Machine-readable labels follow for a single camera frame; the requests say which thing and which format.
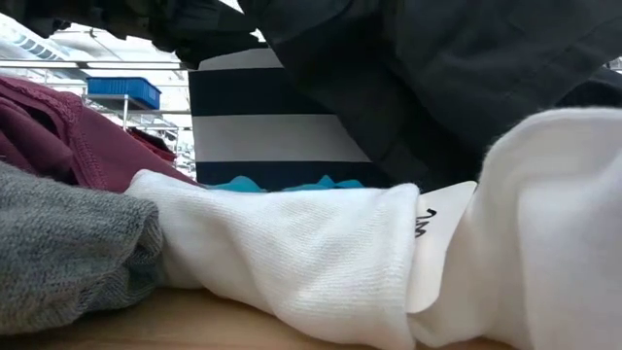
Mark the black garment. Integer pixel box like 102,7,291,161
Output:
236,0,622,193

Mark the maroon garment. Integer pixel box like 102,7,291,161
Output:
0,75,200,193

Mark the plain grey sock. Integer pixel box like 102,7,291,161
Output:
0,159,164,336

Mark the white paper clothes tag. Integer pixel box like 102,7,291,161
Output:
406,180,479,315

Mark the white metal shelf rack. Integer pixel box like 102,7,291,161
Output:
0,57,193,133

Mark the bright blue towel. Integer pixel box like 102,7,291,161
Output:
208,174,365,193

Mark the navy white striped fabric basket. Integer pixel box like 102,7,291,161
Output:
188,47,390,192

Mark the white sock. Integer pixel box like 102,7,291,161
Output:
124,168,422,350
407,106,622,350

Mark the blue plastic storage bin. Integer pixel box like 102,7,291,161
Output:
86,76,162,111

